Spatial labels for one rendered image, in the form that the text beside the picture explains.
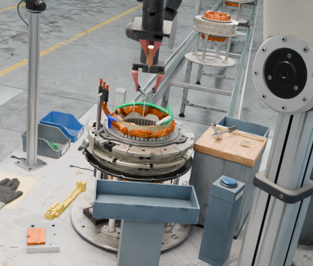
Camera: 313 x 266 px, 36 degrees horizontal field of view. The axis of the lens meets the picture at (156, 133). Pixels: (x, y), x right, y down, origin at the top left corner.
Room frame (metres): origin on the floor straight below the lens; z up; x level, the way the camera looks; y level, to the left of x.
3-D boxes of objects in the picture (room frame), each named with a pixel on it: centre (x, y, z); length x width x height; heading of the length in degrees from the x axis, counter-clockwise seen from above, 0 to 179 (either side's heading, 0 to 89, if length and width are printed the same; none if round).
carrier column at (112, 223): (1.21, 0.09, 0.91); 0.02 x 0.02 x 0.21
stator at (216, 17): (3.58, -0.33, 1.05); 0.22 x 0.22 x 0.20
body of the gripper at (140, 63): (1.48, 0.05, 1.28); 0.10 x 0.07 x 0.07; 92
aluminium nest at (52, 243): (1.16, 0.29, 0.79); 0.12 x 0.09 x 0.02; 16
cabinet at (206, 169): (1.41, -0.24, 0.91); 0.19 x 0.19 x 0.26; 70
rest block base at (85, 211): (1.28, 0.15, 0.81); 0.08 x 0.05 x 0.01; 39
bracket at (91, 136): (1.24, 0.18, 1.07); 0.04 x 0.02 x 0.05; 33
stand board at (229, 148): (1.41, -0.24, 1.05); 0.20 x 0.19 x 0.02; 160
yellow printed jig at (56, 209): (1.37, 0.27, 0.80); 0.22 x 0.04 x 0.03; 164
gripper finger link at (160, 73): (1.48, 0.03, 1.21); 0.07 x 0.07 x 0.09; 2
